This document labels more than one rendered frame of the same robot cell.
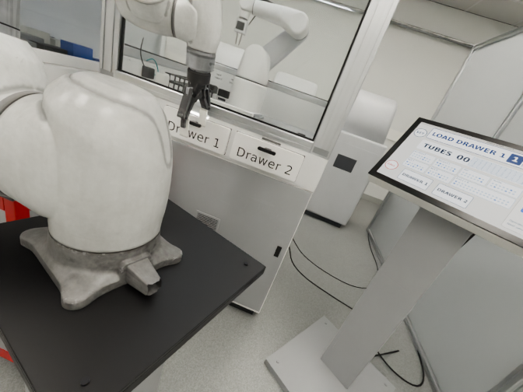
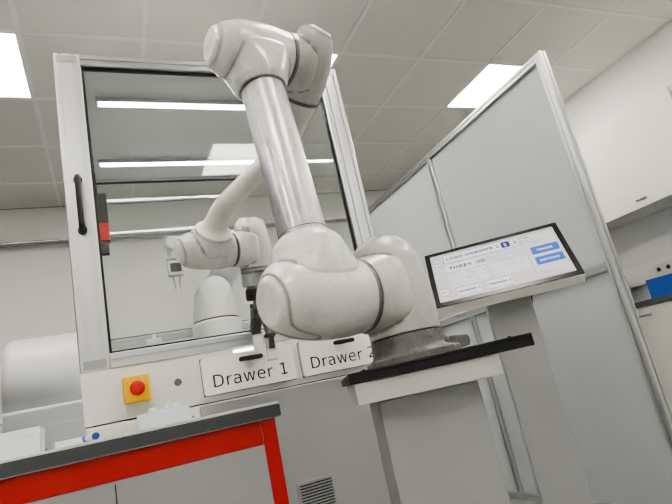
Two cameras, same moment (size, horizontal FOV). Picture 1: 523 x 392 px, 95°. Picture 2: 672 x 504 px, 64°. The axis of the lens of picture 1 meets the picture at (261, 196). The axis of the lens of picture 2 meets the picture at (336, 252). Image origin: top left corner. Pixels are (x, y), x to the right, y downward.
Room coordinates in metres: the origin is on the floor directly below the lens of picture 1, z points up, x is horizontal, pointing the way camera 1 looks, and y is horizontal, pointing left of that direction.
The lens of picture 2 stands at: (-0.64, 0.89, 0.75)
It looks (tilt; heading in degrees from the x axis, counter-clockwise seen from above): 14 degrees up; 330
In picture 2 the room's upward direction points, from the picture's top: 12 degrees counter-clockwise
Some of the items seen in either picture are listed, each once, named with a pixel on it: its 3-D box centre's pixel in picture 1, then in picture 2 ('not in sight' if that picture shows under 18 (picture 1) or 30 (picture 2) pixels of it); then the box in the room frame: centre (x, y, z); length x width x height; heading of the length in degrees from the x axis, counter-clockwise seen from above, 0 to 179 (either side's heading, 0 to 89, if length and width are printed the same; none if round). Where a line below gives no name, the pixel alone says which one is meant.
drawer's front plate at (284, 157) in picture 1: (265, 156); (341, 352); (0.96, 0.04, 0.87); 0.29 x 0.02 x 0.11; 85
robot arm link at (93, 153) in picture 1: (108, 158); (389, 287); (0.32, 0.23, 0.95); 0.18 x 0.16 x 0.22; 98
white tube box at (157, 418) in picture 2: not in sight; (163, 418); (0.78, 0.65, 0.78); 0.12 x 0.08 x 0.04; 12
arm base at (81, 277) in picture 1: (115, 243); (417, 346); (0.31, 0.20, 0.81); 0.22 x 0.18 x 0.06; 63
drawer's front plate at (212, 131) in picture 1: (194, 130); (249, 369); (0.98, 0.35, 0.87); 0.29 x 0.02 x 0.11; 85
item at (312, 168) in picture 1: (238, 126); (231, 382); (1.46, 0.27, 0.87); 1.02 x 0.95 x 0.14; 85
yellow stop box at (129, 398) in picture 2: not in sight; (136, 389); (0.99, 0.68, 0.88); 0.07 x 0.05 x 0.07; 85
